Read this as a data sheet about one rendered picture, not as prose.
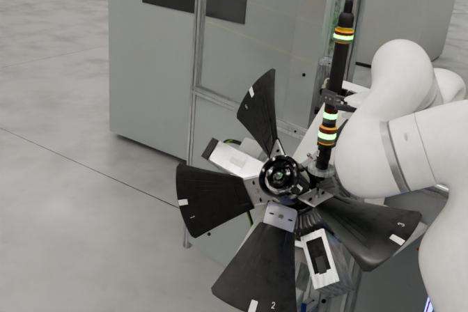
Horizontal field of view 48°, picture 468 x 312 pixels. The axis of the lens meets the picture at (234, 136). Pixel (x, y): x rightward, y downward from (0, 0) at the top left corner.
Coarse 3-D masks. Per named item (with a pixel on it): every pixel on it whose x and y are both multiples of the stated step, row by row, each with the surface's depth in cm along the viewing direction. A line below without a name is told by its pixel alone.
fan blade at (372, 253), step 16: (320, 208) 133; (336, 208) 133; (352, 208) 133; (368, 208) 134; (384, 208) 133; (336, 224) 128; (352, 224) 128; (368, 224) 128; (384, 224) 127; (416, 224) 126; (352, 240) 124; (368, 240) 124; (384, 240) 123; (352, 256) 122; (368, 256) 121; (384, 256) 120
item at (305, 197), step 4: (316, 188) 143; (308, 192) 141; (312, 192) 141; (320, 192) 142; (300, 196) 139; (304, 196) 139; (308, 196) 139; (312, 196) 139; (320, 196) 140; (324, 196) 140; (328, 196) 140; (300, 200) 138; (304, 200) 137; (308, 200) 137; (312, 200) 138; (316, 200) 138; (320, 200) 138; (324, 200) 138; (312, 204) 135; (316, 204) 136
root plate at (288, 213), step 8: (272, 208) 142; (280, 208) 143; (288, 208) 143; (264, 216) 141; (272, 216) 141; (288, 216) 143; (296, 216) 143; (272, 224) 141; (280, 224) 142; (288, 224) 142
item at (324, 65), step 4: (324, 56) 192; (328, 56) 192; (320, 60) 190; (324, 60) 190; (328, 60) 191; (320, 64) 184; (324, 64) 185; (328, 64) 185; (320, 68) 184; (324, 68) 184; (328, 68) 184; (320, 72) 185; (324, 72) 185; (320, 76) 185; (324, 76) 185; (320, 80) 186; (324, 80) 186
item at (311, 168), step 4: (308, 164) 137; (312, 164) 137; (308, 168) 135; (312, 168) 135; (316, 168) 135; (328, 168) 135; (332, 168) 136; (312, 172) 134; (316, 172) 133; (320, 172) 133; (324, 172) 133; (328, 172) 133; (332, 172) 134; (320, 176) 133; (324, 176) 133; (328, 176) 133
